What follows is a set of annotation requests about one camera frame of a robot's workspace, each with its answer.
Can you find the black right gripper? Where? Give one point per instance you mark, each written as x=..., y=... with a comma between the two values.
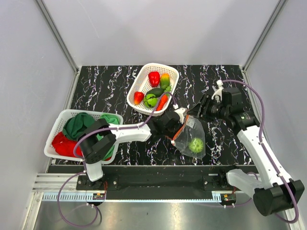
x=197, y=111

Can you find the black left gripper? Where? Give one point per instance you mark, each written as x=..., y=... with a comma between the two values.
x=179, y=124

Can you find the orange fake carrot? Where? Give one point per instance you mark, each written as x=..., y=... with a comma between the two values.
x=164, y=99

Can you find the green fake melon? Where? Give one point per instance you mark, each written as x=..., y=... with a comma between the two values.
x=150, y=100

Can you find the clear zip top bag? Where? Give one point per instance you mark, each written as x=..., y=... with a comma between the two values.
x=192, y=128

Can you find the dark green fake avocado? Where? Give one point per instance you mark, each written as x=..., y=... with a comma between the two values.
x=157, y=92

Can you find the orange fake mango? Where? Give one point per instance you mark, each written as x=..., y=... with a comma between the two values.
x=164, y=81

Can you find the white perforated plastic basket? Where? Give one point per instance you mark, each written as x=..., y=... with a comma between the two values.
x=141, y=84

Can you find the red fake pepper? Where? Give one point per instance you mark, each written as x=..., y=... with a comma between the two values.
x=154, y=78

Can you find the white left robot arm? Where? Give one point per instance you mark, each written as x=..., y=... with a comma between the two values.
x=97, y=140

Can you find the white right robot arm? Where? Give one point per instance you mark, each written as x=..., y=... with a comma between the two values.
x=276, y=190

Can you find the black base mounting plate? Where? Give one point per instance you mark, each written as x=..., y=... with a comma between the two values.
x=158, y=182

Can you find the dark green cloth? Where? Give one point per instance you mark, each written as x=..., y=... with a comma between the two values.
x=76, y=126

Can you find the white basket with cloths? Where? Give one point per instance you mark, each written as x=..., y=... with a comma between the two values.
x=58, y=126

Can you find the red cloth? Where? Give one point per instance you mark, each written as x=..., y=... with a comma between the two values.
x=64, y=147

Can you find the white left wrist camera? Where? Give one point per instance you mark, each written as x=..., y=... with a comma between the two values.
x=181, y=111

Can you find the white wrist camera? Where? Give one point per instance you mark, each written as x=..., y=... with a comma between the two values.
x=181, y=111
x=217, y=95

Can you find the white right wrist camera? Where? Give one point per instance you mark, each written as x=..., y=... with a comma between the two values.
x=217, y=95

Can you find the aluminium corner post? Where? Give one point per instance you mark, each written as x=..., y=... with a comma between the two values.
x=55, y=32
x=266, y=30

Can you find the aluminium rail frame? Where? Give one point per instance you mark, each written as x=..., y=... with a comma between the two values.
x=56, y=204

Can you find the left aluminium corner post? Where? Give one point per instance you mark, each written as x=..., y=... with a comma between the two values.
x=55, y=32

